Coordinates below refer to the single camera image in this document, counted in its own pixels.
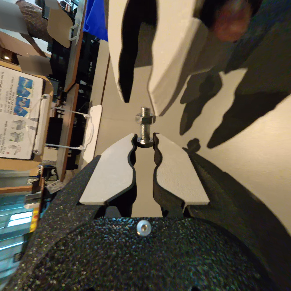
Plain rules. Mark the row of yellow bins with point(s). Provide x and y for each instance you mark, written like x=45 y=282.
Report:
x=34 y=220

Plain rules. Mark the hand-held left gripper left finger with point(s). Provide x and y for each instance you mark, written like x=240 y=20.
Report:
x=109 y=177

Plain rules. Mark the silver hex bolt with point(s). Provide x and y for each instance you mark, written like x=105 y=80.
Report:
x=144 y=131

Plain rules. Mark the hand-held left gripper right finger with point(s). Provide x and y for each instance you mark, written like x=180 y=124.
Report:
x=179 y=177

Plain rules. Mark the person's right forearm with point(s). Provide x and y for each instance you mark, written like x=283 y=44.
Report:
x=272 y=22

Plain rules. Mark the silver hex nut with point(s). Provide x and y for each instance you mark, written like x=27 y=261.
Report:
x=145 y=119

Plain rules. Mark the large blue plastic bin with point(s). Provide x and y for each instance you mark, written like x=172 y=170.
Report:
x=96 y=20

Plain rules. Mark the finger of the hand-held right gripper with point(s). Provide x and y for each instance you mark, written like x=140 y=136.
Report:
x=113 y=34
x=175 y=45

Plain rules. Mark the tan backing board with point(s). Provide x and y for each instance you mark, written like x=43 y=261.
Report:
x=59 y=27

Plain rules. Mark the instruction poster board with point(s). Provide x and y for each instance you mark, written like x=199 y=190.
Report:
x=13 y=113

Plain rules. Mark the person's right hand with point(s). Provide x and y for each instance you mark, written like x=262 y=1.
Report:
x=231 y=25

